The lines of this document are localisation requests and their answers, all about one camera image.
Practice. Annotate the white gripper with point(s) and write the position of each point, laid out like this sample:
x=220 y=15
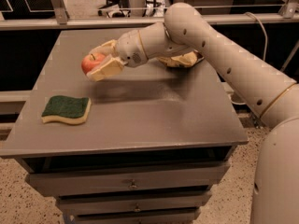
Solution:
x=131 y=49

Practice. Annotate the red apple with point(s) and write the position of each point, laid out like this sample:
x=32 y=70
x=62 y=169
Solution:
x=90 y=61

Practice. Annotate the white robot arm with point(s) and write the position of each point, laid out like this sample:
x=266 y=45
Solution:
x=270 y=94

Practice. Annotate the green and yellow sponge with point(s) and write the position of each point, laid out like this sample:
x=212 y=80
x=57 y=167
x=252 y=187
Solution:
x=67 y=110

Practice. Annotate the brown yellow chip bag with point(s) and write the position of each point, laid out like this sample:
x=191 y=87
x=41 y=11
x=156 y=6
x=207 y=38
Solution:
x=186 y=60

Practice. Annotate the grey drawer cabinet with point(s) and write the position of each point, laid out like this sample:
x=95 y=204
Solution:
x=145 y=116

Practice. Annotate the top grey drawer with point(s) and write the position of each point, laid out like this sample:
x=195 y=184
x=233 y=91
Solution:
x=128 y=179

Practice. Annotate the grey drawer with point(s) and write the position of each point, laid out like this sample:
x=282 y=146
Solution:
x=144 y=217
x=128 y=179
x=135 y=202

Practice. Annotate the middle grey drawer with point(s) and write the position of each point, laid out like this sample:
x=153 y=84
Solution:
x=135 y=202

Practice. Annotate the bottom grey drawer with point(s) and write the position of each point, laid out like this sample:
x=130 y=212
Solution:
x=144 y=217

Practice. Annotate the grey metal railing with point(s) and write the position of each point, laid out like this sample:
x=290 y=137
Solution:
x=62 y=21

